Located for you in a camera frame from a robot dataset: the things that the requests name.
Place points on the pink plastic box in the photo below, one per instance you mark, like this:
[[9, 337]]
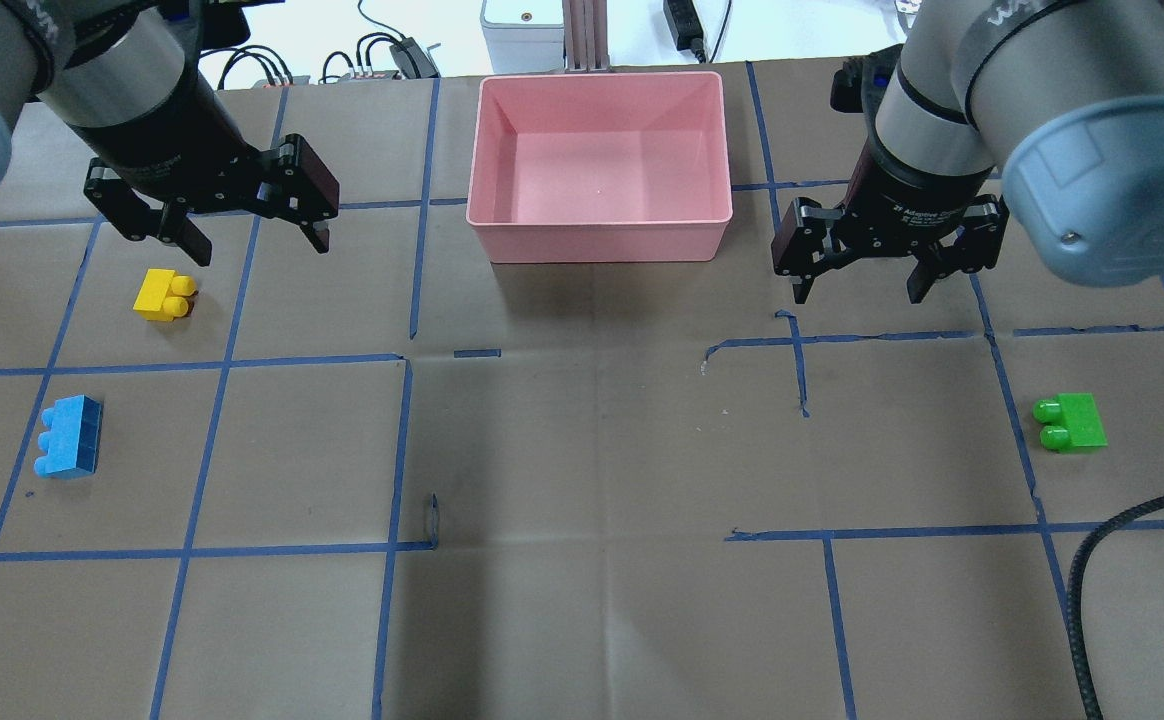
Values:
[[601, 168]]

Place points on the aluminium profile post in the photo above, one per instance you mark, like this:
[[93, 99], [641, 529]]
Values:
[[586, 45]]

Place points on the green toy block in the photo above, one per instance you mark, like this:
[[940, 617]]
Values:
[[1070, 423]]

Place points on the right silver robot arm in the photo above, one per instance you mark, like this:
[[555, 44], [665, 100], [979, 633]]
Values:
[[1050, 113]]

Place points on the black power adapter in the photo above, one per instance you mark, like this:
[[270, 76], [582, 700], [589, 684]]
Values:
[[685, 26]]

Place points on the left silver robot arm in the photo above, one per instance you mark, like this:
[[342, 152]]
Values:
[[124, 77]]

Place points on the yellow toy block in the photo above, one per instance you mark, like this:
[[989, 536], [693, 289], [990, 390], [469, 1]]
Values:
[[165, 295]]

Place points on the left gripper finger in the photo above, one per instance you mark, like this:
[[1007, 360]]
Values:
[[296, 186], [135, 219]]

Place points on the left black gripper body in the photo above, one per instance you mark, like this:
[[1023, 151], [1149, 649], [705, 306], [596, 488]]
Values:
[[170, 145]]

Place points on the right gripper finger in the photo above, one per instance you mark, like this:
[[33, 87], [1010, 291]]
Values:
[[806, 246], [977, 245]]

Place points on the grey control box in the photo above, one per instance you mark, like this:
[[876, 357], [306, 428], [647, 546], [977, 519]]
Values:
[[523, 37]]

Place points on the blue toy block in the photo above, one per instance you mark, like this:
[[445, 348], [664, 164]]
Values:
[[69, 443]]

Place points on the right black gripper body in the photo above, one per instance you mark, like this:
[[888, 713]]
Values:
[[907, 195]]

